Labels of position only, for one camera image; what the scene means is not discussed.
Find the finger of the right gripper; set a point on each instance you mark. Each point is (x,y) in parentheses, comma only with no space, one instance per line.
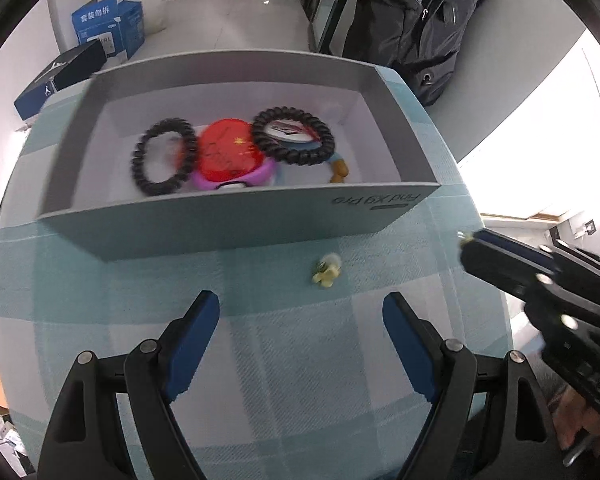
(505,273)
(545,257)

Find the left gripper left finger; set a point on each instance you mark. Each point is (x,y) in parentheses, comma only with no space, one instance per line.
(156,372)

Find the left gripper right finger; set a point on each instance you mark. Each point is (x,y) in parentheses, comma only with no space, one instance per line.
(442,370)

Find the red China pin badge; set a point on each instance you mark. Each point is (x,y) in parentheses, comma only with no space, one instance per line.
(226,151)

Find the white China pin badge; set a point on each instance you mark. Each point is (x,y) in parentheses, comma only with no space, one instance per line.
(289,131)

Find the right human hand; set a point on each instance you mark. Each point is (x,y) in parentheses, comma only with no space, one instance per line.
(572,415)

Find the teal plaid tablecloth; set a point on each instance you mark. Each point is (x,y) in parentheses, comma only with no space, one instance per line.
(299,381)

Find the small cartoon figure charm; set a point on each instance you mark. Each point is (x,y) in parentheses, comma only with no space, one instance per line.
(327,270)

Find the grey cardboard box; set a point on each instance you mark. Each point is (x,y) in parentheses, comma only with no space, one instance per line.
(124,182)

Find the black backpack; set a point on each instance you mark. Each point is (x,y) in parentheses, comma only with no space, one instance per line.
(419,39)

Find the dark blue shoe box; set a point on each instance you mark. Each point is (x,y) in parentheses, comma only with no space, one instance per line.
(67,69)

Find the blue cardboard carton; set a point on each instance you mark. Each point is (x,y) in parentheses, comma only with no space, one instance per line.
(117,24)

